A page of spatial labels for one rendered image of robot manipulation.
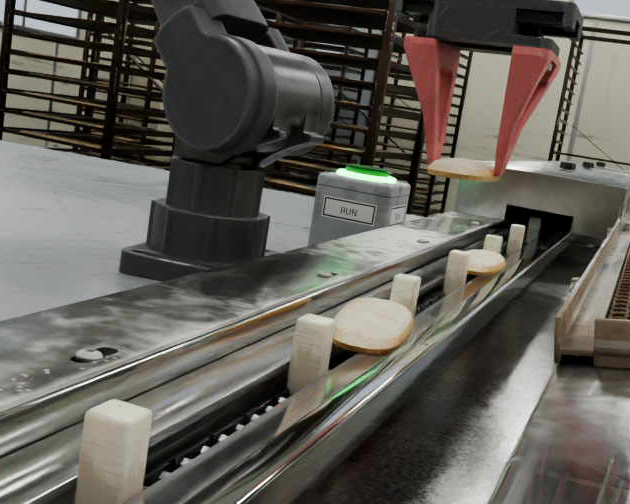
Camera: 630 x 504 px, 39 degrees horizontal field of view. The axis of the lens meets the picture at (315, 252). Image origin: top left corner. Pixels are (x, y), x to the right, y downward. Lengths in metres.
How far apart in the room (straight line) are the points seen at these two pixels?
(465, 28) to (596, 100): 7.06
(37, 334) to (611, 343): 0.19
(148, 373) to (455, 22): 0.30
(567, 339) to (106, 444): 0.15
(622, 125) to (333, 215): 6.80
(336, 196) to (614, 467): 0.61
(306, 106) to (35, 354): 0.37
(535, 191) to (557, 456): 0.81
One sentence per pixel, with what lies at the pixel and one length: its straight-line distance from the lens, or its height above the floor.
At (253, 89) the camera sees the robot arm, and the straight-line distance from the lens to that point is 0.58.
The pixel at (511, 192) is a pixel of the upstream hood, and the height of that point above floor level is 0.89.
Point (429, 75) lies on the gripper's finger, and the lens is 0.53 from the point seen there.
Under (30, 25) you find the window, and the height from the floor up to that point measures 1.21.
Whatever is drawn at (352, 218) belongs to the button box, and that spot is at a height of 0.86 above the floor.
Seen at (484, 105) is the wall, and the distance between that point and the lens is 7.68.
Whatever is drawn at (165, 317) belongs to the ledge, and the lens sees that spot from 0.36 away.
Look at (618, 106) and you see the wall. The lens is 7.56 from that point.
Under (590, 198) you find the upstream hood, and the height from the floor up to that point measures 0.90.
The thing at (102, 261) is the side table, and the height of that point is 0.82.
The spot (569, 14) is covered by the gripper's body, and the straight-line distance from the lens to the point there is 0.52.
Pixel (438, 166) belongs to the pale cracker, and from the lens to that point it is 0.51.
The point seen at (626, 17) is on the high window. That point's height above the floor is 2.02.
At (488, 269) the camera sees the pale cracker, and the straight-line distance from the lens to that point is 0.67.
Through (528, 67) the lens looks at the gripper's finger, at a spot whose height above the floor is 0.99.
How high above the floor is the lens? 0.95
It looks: 9 degrees down
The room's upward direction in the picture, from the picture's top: 9 degrees clockwise
